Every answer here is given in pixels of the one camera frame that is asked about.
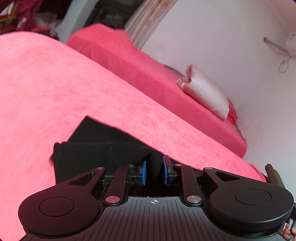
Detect olive green cushion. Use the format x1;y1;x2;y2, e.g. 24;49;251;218
265;164;285;188

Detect pink fleece blanket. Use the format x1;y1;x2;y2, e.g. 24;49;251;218
1;32;264;240

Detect red folded cloth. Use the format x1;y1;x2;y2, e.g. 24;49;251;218
227;99;238;125

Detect red hanging clothes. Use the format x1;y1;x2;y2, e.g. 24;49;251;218
1;1;59;40

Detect beige patterned curtain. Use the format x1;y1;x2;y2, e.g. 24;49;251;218
125;0;177;49

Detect pink bed sheet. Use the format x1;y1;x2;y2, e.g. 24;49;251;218
66;24;247;158

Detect pale pink pillow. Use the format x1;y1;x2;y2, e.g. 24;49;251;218
176;64;229;120

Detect wall pipe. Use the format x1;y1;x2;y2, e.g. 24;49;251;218
263;37;289;55

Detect black pants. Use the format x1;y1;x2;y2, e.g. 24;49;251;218
51;116;164;185

